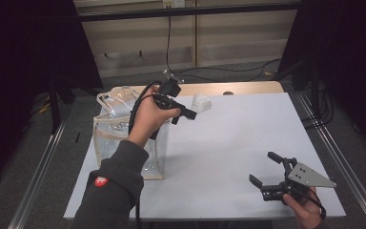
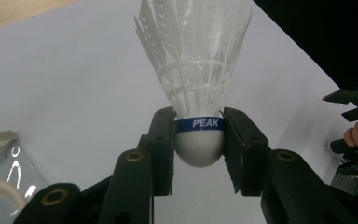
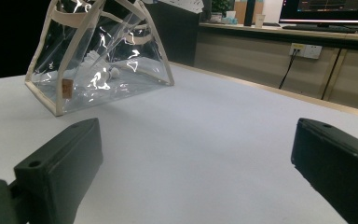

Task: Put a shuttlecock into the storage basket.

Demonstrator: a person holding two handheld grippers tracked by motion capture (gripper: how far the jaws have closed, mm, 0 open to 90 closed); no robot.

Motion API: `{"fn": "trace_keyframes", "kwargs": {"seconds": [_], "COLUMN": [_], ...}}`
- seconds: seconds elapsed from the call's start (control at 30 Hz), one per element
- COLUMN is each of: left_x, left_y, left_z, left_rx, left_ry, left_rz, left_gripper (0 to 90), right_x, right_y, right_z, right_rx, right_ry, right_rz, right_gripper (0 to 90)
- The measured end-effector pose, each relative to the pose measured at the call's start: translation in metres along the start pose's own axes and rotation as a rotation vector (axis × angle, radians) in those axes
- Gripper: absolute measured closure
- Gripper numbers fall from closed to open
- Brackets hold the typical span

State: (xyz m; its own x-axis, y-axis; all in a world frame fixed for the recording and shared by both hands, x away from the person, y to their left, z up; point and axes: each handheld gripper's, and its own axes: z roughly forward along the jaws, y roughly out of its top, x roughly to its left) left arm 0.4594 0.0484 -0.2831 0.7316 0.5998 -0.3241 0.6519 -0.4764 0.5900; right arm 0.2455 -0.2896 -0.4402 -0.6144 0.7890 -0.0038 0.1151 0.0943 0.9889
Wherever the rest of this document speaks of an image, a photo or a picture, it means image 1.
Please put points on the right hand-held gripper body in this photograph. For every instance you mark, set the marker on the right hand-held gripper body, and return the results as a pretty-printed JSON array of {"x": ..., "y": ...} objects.
[{"x": 308, "y": 177}]

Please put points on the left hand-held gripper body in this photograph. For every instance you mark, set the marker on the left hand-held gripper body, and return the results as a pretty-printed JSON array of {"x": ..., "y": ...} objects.
[{"x": 170, "y": 89}]

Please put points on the white shuttlecock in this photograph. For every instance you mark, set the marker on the white shuttlecock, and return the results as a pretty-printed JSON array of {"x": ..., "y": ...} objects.
[{"x": 201, "y": 103}]

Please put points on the clear tote bag beige trim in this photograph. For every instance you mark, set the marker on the clear tote bag beige trim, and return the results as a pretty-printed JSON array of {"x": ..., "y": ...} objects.
[{"x": 117, "y": 127}]

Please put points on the person's left hand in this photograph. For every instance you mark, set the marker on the person's left hand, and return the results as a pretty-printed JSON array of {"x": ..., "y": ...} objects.
[{"x": 146, "y": 120}]

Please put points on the person's right hand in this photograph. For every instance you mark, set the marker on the person's right hand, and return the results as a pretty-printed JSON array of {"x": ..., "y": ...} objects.
[{"x": 306, "y": 216}]

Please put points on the white table cover sheet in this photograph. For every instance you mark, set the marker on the white table cover sheet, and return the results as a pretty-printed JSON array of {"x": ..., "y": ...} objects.
[{"x": 219, "y": 178}]

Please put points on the dark round table grommet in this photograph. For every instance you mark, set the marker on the dark round table grommet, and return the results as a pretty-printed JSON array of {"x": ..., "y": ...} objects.
[{"x": 228, "y": 93}]

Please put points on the small black stick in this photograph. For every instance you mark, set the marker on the small black stick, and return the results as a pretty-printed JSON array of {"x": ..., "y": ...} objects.
[{"x": 77, "y": 137}]

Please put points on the black horizontal bar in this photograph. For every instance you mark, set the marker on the black horizontal bar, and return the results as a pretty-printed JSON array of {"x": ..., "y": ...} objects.
[{"x": 235, "y": 9}]

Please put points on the black metal stand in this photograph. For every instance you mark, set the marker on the black metal stand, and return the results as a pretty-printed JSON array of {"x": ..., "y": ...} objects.
[{"x": 54, "y": 108}]

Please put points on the black curtain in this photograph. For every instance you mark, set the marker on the black curtain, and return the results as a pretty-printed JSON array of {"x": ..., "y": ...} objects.
[
  {"x": 19, "y": 47},
  {"x": 355, "y": 47}
]

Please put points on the aluminium floor rail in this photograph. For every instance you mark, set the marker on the aluminium floor rail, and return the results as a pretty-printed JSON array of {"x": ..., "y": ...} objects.
[
  {"x": 35, "y": 184},
  {"x": 340, "y": 162}
]

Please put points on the white wall socket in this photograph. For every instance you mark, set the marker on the white wall socket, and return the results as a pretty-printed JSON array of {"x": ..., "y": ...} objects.
[{"x": 173, "y": 3}]

